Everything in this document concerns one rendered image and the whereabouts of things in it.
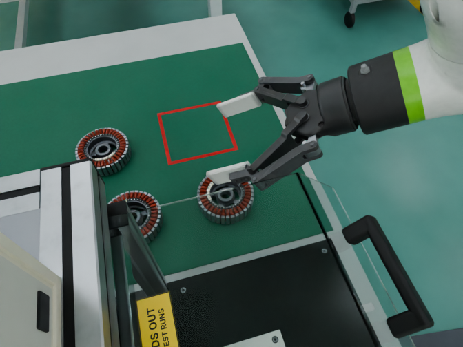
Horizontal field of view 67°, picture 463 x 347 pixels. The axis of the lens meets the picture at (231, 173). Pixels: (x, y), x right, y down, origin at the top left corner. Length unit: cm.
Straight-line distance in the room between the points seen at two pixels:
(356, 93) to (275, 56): 183
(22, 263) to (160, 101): 70
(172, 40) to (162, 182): 49
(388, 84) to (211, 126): 49
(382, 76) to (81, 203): 35
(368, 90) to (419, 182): 142
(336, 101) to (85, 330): 36
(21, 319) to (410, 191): 169
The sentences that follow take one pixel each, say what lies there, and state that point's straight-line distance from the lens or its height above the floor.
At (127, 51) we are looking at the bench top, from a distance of 109.
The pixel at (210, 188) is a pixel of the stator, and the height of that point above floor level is 78.
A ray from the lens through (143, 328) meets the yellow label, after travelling 33.
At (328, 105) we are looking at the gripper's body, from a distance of 47.
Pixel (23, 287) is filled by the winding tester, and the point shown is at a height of 117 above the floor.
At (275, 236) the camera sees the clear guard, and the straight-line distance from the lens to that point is 34.
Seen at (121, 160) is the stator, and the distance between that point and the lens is 78.
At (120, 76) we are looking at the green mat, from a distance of 100.
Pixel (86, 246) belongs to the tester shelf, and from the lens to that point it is 31.
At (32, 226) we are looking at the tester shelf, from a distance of 33.
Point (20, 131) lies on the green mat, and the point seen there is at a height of 75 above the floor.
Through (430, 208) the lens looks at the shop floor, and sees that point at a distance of 179.
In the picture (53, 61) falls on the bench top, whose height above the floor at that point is 75.
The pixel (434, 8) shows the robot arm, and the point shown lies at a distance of 38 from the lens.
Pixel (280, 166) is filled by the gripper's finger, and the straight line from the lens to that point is 46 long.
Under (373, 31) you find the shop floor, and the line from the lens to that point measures 262.
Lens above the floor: 138
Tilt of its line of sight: 56 degrees down
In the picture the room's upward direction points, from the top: straight up
